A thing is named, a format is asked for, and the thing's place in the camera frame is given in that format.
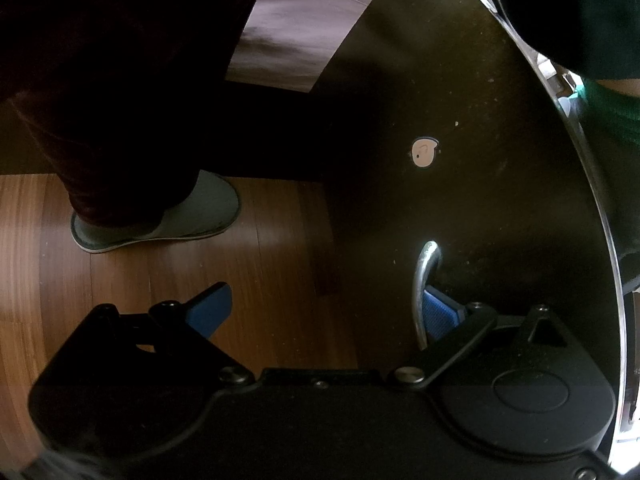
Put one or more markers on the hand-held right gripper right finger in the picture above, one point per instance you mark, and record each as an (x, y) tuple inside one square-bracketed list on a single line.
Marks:
[(440, 314)]

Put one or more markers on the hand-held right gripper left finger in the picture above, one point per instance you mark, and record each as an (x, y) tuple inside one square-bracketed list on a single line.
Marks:
[(210, 309)]

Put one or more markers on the grey slipper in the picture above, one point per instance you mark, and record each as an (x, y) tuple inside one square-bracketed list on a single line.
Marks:
[(190, 215)]

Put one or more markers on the round pink sticker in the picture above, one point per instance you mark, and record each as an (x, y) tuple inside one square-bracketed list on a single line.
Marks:
[(424, 152)]

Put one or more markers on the person's leg in dark pants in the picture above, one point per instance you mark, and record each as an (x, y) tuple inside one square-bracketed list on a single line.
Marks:
[(100, 85)]

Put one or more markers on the mauve bed sheet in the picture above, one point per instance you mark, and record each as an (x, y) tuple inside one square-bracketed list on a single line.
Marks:
[(290, 35)]

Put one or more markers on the dark green cloth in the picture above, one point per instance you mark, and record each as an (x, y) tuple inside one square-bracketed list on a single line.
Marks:
[(612, 10)]

